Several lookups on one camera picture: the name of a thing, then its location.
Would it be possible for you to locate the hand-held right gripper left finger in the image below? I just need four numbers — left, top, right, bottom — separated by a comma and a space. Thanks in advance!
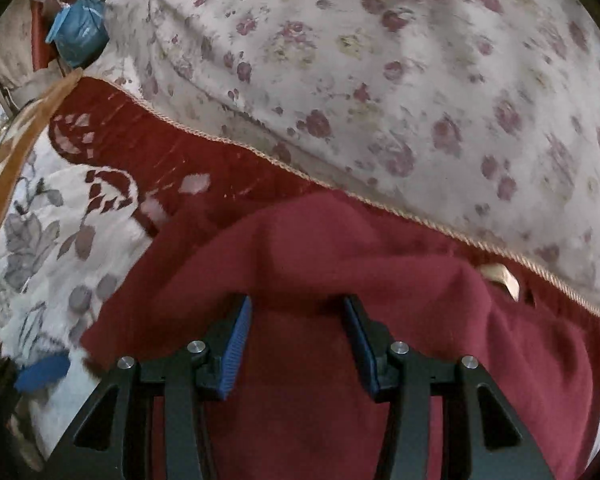
45, 294, 253, 480

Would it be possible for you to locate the maroon sweater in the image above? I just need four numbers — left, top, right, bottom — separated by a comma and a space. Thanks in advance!
80, 189, 600, 480

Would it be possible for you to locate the floral plush blanket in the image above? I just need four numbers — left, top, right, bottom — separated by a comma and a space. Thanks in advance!
0, 71, 600, 480

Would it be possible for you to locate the teal plastic bag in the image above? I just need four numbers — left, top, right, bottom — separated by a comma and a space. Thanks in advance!
45, 0, 108, 68

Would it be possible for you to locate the pink flowered white quilt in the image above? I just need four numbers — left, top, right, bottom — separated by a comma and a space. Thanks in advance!
82, 0, 600, 328

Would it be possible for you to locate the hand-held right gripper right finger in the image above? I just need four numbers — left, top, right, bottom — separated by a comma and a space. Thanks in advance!
342, 294, 556, 480

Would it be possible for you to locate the metal rod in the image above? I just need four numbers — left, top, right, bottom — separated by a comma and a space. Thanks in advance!
0, 67, 18, 116

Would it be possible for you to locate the red-brown cloth strip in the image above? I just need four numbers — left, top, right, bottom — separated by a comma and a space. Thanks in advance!
30, 0, 57, 72

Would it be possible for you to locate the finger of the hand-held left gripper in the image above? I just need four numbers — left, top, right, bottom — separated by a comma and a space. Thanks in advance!
0, 354, 71, 441

